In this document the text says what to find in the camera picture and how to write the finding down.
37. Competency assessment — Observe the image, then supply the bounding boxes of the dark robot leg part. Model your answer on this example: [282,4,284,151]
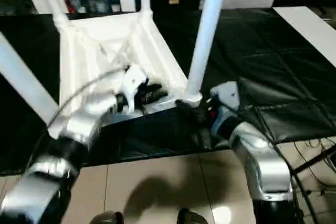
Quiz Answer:
[90,210,124,224]
[177,208,208,224]

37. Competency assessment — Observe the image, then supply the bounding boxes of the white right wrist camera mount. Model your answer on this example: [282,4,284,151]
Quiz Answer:
[209,81,241,138]

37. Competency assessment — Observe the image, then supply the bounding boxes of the white plastic table top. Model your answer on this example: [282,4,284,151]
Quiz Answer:
[47,10,203,141]

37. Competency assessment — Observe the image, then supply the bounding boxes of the black floor stand foot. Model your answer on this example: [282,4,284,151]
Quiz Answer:
[293,145,336,172]

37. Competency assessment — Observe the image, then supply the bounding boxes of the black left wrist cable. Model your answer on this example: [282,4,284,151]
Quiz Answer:
[47,68,129,127]

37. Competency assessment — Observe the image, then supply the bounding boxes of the white plastic upturned table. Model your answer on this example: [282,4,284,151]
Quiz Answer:
[0,7,336,176]

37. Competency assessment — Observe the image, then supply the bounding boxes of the white board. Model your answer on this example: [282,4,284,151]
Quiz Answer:
[272,6,336,67]

